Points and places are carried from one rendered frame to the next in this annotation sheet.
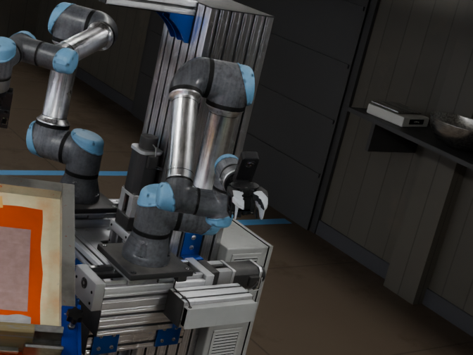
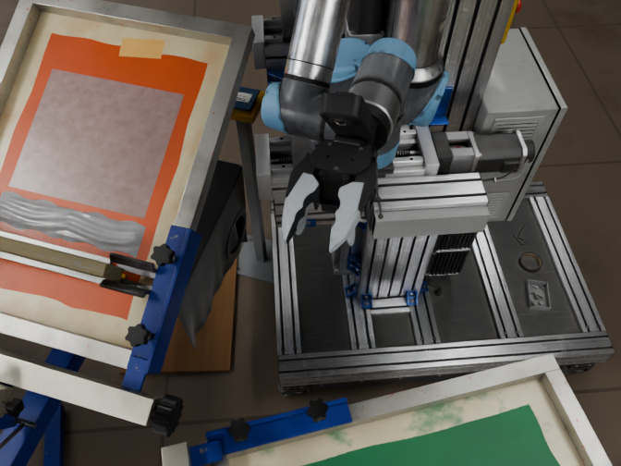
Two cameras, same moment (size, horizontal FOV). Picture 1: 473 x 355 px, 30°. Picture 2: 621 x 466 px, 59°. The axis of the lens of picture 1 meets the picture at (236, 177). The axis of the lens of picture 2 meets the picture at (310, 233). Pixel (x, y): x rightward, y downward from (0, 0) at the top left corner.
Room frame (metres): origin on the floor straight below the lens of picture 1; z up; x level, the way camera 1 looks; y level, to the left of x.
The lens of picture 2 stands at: (1.73, -0.25, 2.16)
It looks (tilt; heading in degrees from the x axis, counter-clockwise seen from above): 54 degrees down; 34
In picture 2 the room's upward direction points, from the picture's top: straight up
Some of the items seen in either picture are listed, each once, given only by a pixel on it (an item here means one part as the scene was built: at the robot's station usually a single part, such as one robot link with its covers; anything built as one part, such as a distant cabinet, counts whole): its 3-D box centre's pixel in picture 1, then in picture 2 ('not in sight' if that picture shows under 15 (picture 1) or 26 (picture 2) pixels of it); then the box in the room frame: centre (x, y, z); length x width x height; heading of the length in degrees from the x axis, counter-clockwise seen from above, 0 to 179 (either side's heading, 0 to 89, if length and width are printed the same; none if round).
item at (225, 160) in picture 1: (230, 172); (383, 80); (2.31, 0.02, 1.65); 0.11 x 0.08 x 0.09; 15
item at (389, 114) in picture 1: (398, 113); not in sight; (5.92, -0.97, 1.26); 0.34 x 0.33 x 0.09; 39
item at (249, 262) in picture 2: not in sight; (253, 193); (2.75, 0.72, 0.48); 0.22 x 0.22 x 0.96; 19
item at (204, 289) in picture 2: not in sight; (208, 263); (2.29, 0.50, 0.77); 0.46 x 0.09 x 0.36; 19
